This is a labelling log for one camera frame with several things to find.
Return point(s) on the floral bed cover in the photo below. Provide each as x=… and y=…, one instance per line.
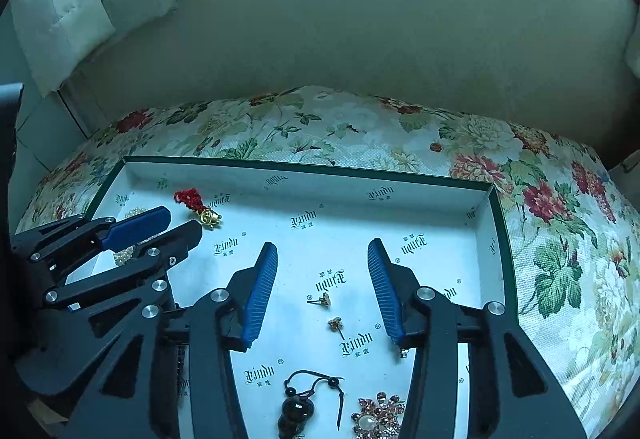
x=550, y=199

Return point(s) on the black gourd pendant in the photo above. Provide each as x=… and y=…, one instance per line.
x=297, y=411

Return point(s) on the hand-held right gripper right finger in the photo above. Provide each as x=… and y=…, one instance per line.
x=387, y=294

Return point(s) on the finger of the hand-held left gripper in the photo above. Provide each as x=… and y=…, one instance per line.
x=140, y=224
x=170, y=241

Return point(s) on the gold stud earring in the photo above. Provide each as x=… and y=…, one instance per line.
x=324, y=299
x=335, y=323

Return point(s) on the green cardboard box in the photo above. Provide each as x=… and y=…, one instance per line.
x=310, y=239

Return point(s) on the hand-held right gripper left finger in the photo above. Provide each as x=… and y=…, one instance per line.
x=257, y=299

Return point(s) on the floral pearl brooch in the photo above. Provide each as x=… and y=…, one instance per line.
x=375, y=419

